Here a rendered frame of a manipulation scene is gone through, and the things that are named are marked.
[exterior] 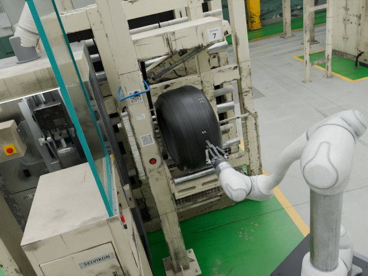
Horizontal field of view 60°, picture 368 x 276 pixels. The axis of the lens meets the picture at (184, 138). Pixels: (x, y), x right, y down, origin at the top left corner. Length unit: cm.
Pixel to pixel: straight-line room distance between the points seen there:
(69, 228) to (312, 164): 96
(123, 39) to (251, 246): 193
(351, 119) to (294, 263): 87
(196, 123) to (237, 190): 57
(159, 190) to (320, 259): 121
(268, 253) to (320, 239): 156
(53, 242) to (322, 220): 103
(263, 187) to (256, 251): 132
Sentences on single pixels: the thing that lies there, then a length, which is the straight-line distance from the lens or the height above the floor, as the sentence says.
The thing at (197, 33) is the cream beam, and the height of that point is 173.
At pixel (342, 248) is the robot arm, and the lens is 154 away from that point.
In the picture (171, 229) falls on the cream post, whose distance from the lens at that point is 242.
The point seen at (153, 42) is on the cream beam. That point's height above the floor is 174.
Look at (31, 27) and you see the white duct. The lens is 212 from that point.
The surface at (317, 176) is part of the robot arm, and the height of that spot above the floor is 150.
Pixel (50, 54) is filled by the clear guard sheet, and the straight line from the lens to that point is 112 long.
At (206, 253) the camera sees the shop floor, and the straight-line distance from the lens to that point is 284.
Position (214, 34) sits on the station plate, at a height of 170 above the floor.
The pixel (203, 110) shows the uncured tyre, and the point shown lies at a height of 136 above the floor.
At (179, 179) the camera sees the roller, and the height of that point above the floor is 91.
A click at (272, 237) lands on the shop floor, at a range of 291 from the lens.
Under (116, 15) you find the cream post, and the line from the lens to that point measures 181.
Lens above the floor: 209
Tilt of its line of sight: 27 degrees down
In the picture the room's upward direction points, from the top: 12 degrees counter-clockwise
